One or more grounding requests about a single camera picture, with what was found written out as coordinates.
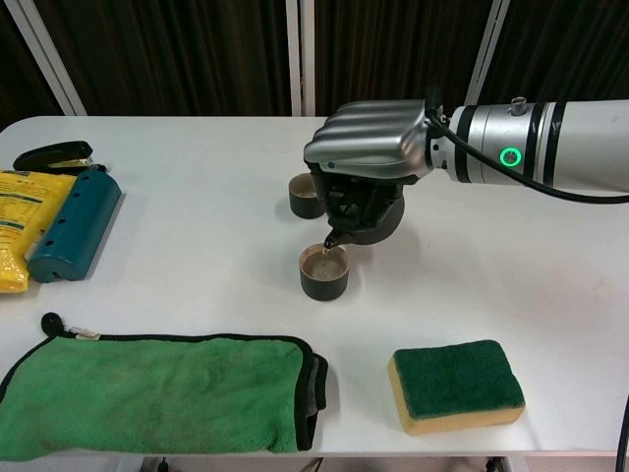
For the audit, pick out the black stapler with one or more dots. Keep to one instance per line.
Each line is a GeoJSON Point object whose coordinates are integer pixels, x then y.
{"type": "Point", "coordinates": [49, 155]}

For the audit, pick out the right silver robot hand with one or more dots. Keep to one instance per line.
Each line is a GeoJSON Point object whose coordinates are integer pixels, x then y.
{"type": "Point", "coordinates": [373, 137]}

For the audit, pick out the white partition frame post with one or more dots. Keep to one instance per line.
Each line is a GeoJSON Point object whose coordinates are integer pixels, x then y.
{"type": "Point", "coordinates": [293, 59]}
{"type": "Point", "coordinates": [484, 59]}
{"type": "Point", "coordinates": [46, 64]}

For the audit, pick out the yellow snack bag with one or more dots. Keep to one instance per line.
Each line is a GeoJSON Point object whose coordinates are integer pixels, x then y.
{"type": "Point", "coordinates": [24, 216]}

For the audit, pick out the green and yellow sponge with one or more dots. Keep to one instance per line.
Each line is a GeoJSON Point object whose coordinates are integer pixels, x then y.
{"type": "Point", "coordinates": [452, 378]}

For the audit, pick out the dark ceramic cup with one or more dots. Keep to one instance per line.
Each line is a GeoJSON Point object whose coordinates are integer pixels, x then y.
{"type": "Point", "coordinates": [302, 204]}
{"type": "Point", "coordinates": [324, 287]}

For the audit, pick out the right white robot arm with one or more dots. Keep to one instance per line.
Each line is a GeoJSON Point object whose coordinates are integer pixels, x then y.
{"type": "Point", "coordinates": [565, 142]}

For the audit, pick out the black teapot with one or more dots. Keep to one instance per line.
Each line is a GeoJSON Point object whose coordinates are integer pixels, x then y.
{"type": "Point", "coordinates": [388, 223]}

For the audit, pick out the teal cylindrical holder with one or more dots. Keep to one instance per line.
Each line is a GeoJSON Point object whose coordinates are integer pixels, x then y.
{"type": "Point", "coordinates": [78, 226]}

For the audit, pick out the green microfibre towel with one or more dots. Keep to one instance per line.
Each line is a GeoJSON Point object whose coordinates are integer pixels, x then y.
{"type": "Point", "coordinates": [147, 393]}

